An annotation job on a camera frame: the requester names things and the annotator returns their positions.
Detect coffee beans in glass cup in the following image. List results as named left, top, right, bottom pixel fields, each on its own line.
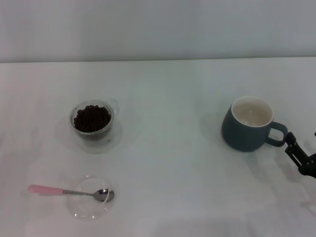
left=73, top=104, right=112, bottom=132

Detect pink handled metal spoon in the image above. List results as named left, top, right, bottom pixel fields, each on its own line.
left=27, top=184, right=115, bottom=203

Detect clear glass spoon dish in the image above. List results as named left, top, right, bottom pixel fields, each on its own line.
left=66, top=175, right=118, bottom=221

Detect dark blue ceramic mug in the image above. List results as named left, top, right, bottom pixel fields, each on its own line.
left=221, top=96, right=288, bottom=153

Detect clear glass cup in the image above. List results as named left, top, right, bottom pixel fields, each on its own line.
left=68, top=98, right=119, bottom=142

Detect clear glass saucer under cup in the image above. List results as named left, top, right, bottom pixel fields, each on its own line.
left=58, top=111, right=123, bottom=155

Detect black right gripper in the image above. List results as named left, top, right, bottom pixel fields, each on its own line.
left=284, top=131, right=316, bottom=180

